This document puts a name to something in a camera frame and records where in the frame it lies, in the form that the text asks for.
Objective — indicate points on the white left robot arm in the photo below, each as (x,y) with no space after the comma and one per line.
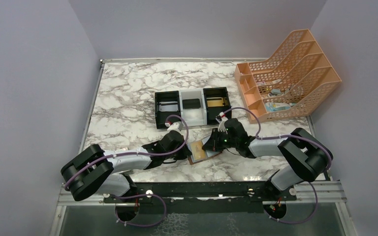
(93,172)

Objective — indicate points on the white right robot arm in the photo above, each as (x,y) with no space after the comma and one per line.
(307,158)

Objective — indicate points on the black card in tray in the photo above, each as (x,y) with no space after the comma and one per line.
(191,103)

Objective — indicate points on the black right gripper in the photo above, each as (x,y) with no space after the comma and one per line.
(215,140)

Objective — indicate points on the brown leather card holder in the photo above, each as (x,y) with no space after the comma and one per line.
(210,154)

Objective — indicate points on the gold card in tray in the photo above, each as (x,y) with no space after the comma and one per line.
(215,103)

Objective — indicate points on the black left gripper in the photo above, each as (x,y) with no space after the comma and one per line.
(182,149)

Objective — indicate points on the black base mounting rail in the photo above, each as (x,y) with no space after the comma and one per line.
(254,191)

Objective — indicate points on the orange plastic file organizer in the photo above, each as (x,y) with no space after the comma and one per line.
(291,83)

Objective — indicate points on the gold card in holder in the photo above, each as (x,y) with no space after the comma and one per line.
(198,154)

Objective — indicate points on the black and white card tray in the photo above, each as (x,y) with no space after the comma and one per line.
(170,103)

